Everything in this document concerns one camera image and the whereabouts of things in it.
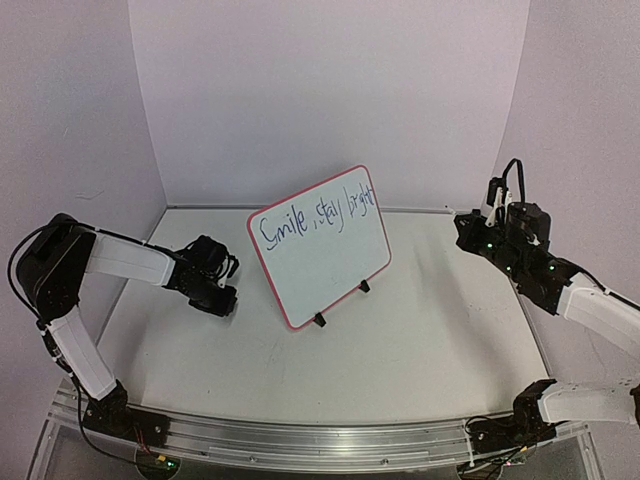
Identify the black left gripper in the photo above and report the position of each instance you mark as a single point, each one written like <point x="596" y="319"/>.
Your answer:
<point x="223" y="308"/>

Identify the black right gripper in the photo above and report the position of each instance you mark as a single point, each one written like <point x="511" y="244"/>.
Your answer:
<point x="470" y="232"/>

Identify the pink framed whiteboard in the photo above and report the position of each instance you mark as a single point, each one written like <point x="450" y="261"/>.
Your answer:
<point x="320" y="245"/>

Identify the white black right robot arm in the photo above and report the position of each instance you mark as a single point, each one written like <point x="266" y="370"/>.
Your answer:
<point x="601" y="312"/>

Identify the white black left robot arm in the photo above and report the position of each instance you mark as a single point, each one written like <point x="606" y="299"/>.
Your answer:
<point x="46" y="272"/>

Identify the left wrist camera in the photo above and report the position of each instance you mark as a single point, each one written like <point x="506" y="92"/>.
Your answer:
<point x="228" y="269"/>

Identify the aluminium table edge rail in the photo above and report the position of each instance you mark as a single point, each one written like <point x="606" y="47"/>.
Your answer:
<point x="255" y="207"/>

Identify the wire whiteboard stand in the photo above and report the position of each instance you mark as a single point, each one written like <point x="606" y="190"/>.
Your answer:
<point x="342" y="305"/>

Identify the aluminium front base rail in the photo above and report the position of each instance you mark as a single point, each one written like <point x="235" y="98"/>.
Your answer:
<point x="204" y="447"/>

